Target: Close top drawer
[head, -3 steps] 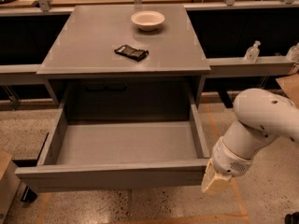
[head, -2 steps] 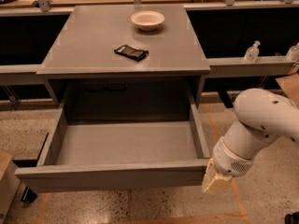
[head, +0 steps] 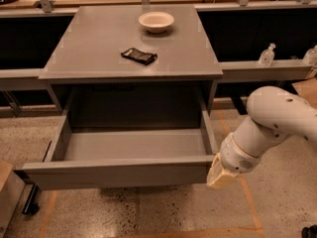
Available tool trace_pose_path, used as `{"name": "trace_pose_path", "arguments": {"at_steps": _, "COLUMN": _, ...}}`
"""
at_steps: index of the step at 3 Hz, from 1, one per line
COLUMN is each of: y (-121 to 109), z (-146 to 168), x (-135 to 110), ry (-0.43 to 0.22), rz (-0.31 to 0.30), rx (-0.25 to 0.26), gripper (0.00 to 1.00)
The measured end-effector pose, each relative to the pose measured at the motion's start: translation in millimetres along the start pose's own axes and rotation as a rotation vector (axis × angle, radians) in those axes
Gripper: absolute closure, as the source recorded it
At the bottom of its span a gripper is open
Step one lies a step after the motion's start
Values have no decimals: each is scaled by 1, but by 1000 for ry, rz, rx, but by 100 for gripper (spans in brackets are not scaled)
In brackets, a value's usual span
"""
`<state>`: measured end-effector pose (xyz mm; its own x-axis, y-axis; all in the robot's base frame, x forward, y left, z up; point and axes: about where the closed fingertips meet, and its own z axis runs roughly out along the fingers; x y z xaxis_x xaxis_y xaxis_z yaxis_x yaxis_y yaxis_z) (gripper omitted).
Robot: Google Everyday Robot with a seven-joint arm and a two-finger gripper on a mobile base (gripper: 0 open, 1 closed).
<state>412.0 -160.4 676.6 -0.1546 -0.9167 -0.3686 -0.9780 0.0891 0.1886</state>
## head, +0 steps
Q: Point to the grey top drawer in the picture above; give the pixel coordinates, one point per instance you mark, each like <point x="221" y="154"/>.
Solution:
<point x="101" y="144"/>

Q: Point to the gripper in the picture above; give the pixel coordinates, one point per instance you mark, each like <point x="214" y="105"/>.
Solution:
<point x="236" y="158"/>

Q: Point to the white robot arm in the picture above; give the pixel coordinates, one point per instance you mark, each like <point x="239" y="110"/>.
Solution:
<point x="273" y="115"/>

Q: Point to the cardboard box left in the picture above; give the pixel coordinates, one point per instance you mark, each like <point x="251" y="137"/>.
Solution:
<point x="11" y="187"/>

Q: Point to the grey side rail shelf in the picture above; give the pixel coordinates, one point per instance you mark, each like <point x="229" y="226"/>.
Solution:
<point x="233" y="71"/>

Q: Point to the black metal stand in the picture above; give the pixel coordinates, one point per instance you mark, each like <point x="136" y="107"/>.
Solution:
<point x="31" y="206"/>

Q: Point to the clear sanitizer bottle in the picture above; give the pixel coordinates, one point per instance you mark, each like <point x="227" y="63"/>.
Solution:
<point x="267" y="56"/>

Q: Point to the grey drawer cabinet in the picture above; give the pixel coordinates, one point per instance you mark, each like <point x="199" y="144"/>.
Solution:
<point x="96" y="37"/>

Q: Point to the cardboard box right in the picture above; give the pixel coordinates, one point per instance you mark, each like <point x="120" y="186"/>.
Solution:
<point x="307" y="89"/>

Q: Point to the black snack packet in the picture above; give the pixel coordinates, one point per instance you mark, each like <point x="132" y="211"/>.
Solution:
<point x="139" y="56"/>

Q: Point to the white bowl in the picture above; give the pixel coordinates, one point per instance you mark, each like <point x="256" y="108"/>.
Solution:
<point x="156" y="22"/>

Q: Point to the cardboard box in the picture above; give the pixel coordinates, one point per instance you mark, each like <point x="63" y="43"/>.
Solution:
<point x="11" y="187"/>
<point x="307" y="89"/>

